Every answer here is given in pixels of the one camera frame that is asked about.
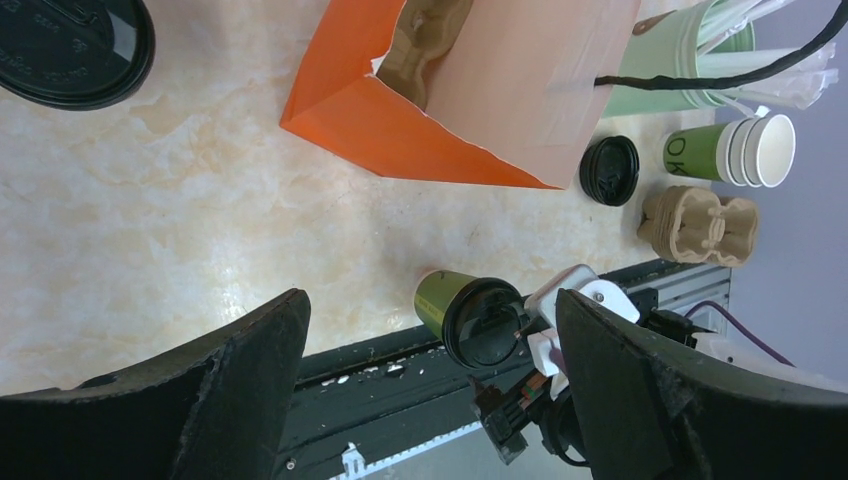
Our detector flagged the orange paper bag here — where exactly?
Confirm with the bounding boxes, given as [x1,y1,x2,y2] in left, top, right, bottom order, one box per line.
[281,1,650,189]

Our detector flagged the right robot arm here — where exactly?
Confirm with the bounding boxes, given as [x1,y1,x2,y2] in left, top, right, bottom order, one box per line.
[469,287,847,468]

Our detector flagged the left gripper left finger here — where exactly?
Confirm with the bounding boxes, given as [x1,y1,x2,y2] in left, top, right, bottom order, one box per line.
[1,289,311,479]

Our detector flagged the green straw holder cup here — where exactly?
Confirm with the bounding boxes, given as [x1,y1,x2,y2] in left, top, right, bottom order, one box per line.
[602,1,755,118]

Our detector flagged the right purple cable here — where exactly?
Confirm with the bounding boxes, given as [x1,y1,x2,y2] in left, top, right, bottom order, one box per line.
[682,299,796,369]

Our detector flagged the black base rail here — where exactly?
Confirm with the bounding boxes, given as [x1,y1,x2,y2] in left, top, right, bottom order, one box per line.
[271,260,731,479]

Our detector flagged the cardboard cup carrier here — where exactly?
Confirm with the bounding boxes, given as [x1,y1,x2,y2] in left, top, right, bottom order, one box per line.
[637,186,760,268]
[377,0,473,110]

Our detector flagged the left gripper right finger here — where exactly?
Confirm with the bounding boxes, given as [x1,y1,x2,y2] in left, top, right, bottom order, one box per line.
[561,309,847,479]

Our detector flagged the stack of paper cups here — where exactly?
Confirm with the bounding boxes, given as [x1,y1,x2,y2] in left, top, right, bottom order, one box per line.
[662,114,797,188]

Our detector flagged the white wrapped straws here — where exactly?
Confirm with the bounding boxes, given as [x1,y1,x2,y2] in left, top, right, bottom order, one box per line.
[692,1,839,116]

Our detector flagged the black lid on table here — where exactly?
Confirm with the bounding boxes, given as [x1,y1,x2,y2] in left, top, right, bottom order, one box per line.
[578,135,640,207]

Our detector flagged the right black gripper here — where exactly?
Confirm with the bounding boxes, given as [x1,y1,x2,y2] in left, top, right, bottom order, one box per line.
[468,374,589,467]

